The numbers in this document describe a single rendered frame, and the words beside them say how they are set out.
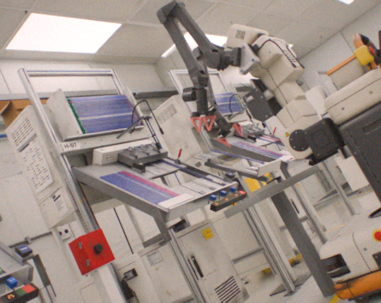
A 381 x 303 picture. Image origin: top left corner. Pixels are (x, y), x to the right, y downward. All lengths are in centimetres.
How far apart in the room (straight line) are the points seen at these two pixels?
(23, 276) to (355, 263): 125
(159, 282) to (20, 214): 196
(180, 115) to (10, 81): 183
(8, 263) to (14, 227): 230
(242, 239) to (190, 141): 94
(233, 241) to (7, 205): 195
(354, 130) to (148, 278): 127
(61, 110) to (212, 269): 133
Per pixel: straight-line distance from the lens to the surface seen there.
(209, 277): 271
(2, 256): 177
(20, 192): 417
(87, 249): 198
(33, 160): 289
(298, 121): 207
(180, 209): 226
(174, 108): 388
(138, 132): 306
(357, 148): 185
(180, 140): 388
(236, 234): 376
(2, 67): 485
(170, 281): 248
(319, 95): 702
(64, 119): 278
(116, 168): 269
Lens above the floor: 56
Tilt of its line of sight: 10 degrees up
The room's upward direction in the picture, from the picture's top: 27 degrees counter-clockwise
